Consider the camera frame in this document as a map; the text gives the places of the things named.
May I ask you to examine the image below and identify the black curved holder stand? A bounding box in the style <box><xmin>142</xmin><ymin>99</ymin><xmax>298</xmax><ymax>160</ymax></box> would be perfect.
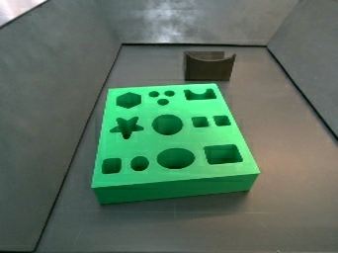
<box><xmin>183</xmin><ymin>51</ymin><xmax>237</xmax><ymax>81</ymax></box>

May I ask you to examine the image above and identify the green foam shape board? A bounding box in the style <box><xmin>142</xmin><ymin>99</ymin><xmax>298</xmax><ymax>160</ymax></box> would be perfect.
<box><xmin>91</xmin><ymin>83</ymin><xmax>261</xmax><ymax>204</ymax></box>

